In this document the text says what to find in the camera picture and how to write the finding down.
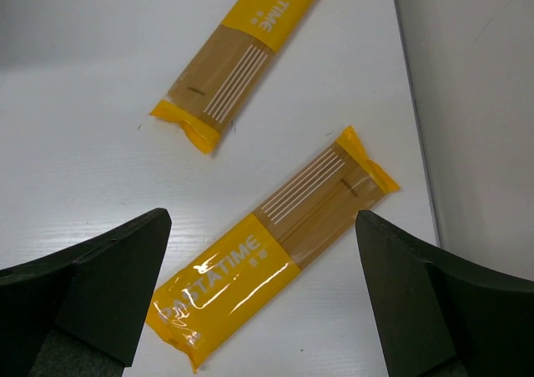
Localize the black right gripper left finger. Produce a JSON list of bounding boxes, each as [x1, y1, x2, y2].
[[1, 209, 172, 376]]

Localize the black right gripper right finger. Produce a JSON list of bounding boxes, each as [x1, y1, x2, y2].
[[355, 210, 533, 376]]

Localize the yellow Pastatime pasta bag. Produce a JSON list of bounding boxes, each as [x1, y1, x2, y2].
[[147, 127, 399, 369]]

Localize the yellow pasta bag upper right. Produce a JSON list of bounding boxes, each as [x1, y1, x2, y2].
[[150, 0, 315, 153]]

